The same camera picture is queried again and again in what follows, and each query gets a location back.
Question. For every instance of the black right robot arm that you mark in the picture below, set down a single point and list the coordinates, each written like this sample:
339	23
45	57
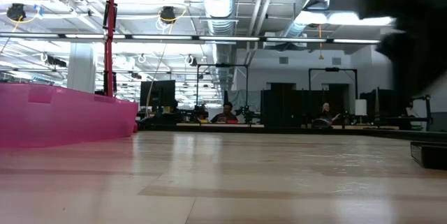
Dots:
426	63

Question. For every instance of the black background stand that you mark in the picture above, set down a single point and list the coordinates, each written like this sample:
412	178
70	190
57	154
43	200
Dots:
427	112

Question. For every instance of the wooden background table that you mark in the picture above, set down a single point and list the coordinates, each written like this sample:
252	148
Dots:
220	125

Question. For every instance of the black aluminium table frame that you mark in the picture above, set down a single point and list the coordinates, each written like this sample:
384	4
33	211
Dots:
405	135

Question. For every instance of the black gantry frame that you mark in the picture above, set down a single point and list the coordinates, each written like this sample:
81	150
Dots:
223	65
331	69

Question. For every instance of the person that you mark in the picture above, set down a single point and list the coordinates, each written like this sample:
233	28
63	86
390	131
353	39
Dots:
328	112
201	114
226	114

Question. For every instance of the silver round air duct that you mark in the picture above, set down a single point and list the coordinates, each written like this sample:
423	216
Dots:
219	0

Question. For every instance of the white building column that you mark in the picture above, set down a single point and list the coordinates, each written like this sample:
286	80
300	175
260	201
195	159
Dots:
81	67

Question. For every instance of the pink translucent plastic tray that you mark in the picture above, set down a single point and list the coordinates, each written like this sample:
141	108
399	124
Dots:
70	119

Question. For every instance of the black background equipment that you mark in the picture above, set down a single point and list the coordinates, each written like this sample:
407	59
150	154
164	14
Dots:
380	109

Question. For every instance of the black background monitor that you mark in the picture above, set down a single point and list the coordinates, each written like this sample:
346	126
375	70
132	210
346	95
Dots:
157	93

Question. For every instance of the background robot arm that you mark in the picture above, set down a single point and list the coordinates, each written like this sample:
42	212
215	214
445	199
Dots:
246	112

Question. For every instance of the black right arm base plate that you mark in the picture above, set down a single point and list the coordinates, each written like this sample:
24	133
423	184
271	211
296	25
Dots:
429	154

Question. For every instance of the long ceiling light strip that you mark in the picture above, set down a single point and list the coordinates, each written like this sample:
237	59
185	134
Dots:
227	38

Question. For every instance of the black partition screen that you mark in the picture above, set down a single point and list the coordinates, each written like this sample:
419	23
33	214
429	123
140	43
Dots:
286	109

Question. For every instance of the white cylinder lampshade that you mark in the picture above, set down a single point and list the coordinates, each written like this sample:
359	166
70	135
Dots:
360	107

